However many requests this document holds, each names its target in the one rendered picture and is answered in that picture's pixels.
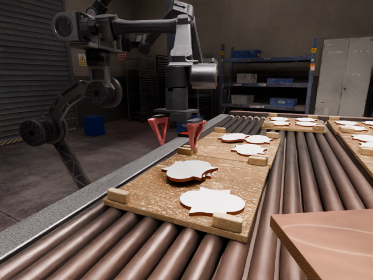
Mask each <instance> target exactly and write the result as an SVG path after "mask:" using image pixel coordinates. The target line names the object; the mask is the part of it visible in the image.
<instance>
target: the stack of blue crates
mask: <svg viewBox="0 0 373 280"><path fill-rule="evenodd" d="M83 119H84V130H85V135H87V136H93V137H95V136H100V135H103V134H105V130H104V116H88V117H83Z"/></svg>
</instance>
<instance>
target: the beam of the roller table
mask: <svg viewBox="0 0 373 280"><path fill-rule="evenodd" d="M228 117H229V114H220V115H218V116H216V117H214V118H213V119H211V120H209V121H207V122H206V125H205V127H204V128H203V130H202V132H201V134H203V133H204V132H206V131H208V130H209V129H211V128H212V127H214V126H216V125H217V124H218V123H220V122H221V121H223V120H225V119H226V118H228ZM201 134H200V135H201ZM188 143H189V138H187V137H177V138H175V139H173V140H172V141H170V142H168V143H166V144H164V145H162V146H160V147H158V148H157V149H155V150H153V151H151V152H149V153H147V154H145V155H143V156H141V157H140V158H138V159H136V160H134V161H132V162H130V163H128V164H126V165H125V166H123V167H121V168H119V169H117V170H116V171H114V172H112V173H110V174H108V175H106V176H104V177H102V178H101V179H99V180H97V181H95V182H93V183H91V184H89V185H87V186H85V187H84V188H82V189H80V190H78V191H76V192H74V193H72V194H70V195H69V196H67V197H65V198H63V199H61V200H60V201H58V202H56V203H53V204H52V205H50V206H48V207H46V208H44V209H43V210H41V211H39V212H37V213H35V214H33V215H31V216H29V217H28V218H26V219H24V220H22V221H20V222H18V223H16V224H14V225H12V226H11V227H9V228H7V229H5V230H3V231H1V232H0V265H1V264H2V263H4V262H5V261H7V260H9V259H10V258H12V257H13V256H15V255H16V254H18V253H19V252H21V251H22V250H24V249H26V248H27V247H29V246H30V245H31V244H33V243H35V242H36V241H38V240H39V239H41V238H42V237H44V236H46V235H47V234H48V233H50V232H51V231H53V230H55V229H56V228H58V227H59V226H61V225H63V224H64V223H65V222H67V221H69V220H70V219H72V218H73V217H75V216H76V215H78V214H80V213H81V212H83V211H84V210H86V209H87V208H89V207H90V206H92V205H93V204H95V203H97V202H98V201H100V200H101V199H103V198H104V197H106V196H107V190H108V189H109V188H116V189H118V188H120V187H121V186H123V185H124V184H126V183H127V182H129V181H131V180H132V179H133V178H135V177H136V176H138V175H140V174H141V173H143V172H144V171H146V170H147V169H149V168H150V167H152V166H154V165H155V164H157V163H158V162H160V161H161V160H163V159H164V158H166V157H167V156H169V155H171V154H172V153H174V152H175V151H177V150H178V148H179V147H182V146H184V145H186V144H188Z"/></svg>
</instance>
